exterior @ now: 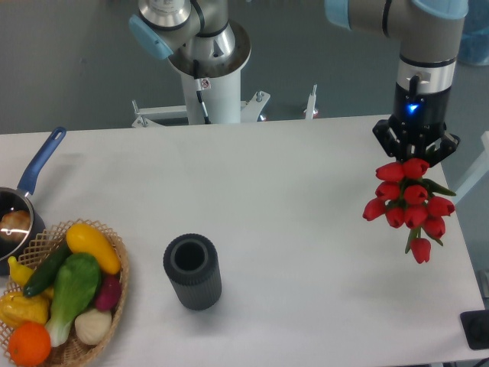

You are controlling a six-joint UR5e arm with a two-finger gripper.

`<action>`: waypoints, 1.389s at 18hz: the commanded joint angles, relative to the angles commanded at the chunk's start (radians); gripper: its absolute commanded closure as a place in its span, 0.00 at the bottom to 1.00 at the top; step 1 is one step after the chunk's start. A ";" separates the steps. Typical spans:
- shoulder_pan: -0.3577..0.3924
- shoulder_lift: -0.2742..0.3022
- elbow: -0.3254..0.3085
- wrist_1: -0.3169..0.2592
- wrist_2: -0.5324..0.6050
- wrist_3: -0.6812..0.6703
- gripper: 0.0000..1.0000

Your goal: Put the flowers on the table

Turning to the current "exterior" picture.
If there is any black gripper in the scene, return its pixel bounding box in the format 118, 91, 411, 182
372, 84, 461, 167

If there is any red tulip bouquet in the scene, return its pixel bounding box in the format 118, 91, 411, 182
362, 158, 455, 264

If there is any grey robot arm with blue caps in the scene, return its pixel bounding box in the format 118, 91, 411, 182
128, 1, 468, 165

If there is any blue translucent container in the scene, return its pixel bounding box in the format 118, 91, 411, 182
458, 0, 488, 67

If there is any grey box at right edge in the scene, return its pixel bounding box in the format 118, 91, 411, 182
478, 269, 489, 299

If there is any black device at table edge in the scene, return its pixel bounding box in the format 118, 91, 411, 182
460, 310, 489, 350

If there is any dark grey ribbed vase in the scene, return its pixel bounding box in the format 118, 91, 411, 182
163, 233, 222, 310

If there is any yellow squash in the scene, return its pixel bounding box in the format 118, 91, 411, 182
66, 223, 121, 275

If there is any green bok choy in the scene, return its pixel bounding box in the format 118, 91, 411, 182
45, 252, 101, 348

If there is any white garlic bulb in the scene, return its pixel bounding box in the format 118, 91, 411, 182
75, 308, 112, 346

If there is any dark green cucumber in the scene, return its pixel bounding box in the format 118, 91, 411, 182
23, 242, 72, 297

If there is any brown bread roll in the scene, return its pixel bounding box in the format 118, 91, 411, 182
1, 210, 31, 242

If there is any yellow banana pepper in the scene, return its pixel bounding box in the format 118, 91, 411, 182
8, 256, 34, 288

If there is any yellow pumpkin gourd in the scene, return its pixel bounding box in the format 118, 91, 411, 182
1, 291, 50, 329

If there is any orange fruit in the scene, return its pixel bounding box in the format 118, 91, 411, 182
8, 322, 51, 366

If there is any white frame bar at right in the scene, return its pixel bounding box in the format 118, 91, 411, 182
454, 131, 488, 204

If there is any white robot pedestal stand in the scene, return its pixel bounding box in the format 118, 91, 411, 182
131, 18, 322, 129

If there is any black cable on pedestal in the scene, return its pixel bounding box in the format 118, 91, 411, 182
192, 59, 212, 125

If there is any blue handled saucepan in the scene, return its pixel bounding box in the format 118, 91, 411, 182
1, 127, 66, 276

